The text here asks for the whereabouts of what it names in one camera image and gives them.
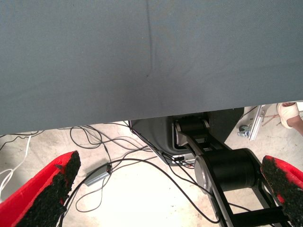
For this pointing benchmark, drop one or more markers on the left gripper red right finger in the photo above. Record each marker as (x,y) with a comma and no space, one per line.
(286,184)

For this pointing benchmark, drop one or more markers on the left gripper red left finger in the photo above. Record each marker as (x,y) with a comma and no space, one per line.
(30,196)

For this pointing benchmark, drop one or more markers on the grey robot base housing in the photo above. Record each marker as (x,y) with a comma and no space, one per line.
(154,134)

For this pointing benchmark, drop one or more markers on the aluminium profile bar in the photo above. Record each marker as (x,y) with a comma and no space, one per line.
(256,123)

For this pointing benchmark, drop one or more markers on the caster wheel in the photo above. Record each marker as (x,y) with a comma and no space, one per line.
(244,130)

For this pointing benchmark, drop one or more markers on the grey adapter box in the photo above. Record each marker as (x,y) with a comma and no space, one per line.
(97,175)

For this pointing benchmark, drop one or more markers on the foot in white sandal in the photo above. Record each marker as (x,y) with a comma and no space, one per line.
(287,112)

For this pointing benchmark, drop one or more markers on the dark grey table cloth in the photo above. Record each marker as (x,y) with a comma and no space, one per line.
(94,59)

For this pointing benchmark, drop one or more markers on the black jointed frame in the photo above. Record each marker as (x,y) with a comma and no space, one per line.
(229,168)

